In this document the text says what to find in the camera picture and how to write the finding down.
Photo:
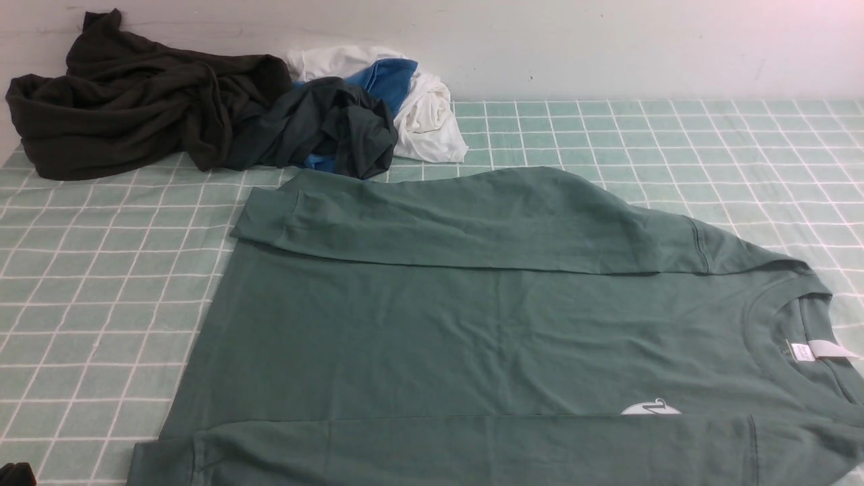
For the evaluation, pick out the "green checkered table cloth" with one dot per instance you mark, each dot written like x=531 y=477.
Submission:
x=104 y=281

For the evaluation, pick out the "dark teal crumpled garment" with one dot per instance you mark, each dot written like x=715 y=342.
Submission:
x=326 y=124

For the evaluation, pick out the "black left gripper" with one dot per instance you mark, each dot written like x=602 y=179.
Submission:
x=17 y=474

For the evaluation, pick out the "white crumpled garment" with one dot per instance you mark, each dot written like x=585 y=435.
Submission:
x=426 y=124

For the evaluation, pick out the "dark olive crumpled garment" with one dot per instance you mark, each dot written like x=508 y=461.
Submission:
x=127 y=102

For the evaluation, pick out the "green long-sleeve top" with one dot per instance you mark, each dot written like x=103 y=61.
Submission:
x=516 y=327

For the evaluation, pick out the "blue crumpled garment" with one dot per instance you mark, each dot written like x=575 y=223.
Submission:
x=387 y=79

